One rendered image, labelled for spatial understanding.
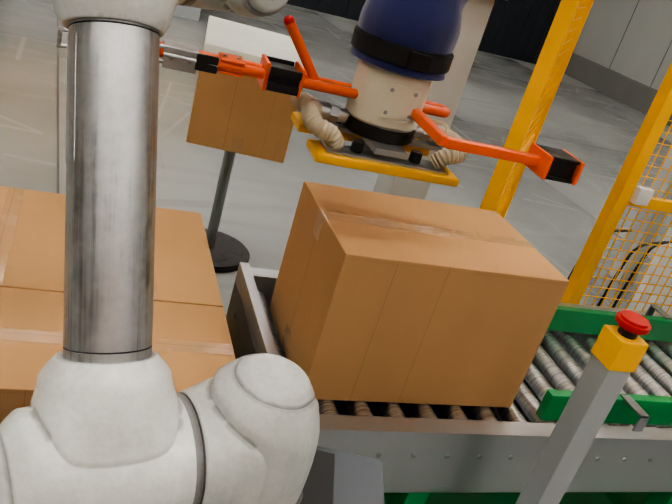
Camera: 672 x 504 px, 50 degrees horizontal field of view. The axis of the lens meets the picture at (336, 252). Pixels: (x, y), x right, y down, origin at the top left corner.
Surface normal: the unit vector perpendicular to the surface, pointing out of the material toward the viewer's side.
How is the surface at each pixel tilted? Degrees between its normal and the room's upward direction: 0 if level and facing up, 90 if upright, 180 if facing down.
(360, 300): 90
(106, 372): 26
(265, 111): 90
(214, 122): 90
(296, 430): 66
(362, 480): 0
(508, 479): 90
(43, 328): 0
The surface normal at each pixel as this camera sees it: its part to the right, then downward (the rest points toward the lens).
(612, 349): -0.93, -0.11
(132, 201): 0.71, 0.07
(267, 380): 0.38, -0.84
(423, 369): 0.26, 0.48
